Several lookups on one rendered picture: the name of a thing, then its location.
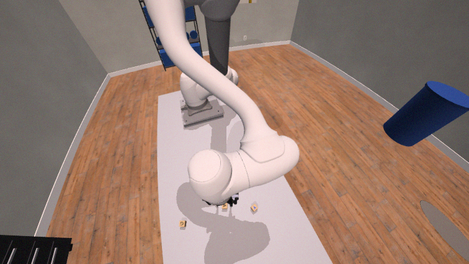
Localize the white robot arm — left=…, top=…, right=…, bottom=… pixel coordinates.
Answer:
left=144, top=0, right=300, bottom=205

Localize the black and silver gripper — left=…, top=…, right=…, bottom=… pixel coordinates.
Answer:
left=203, top=193, right=239, bottom=208

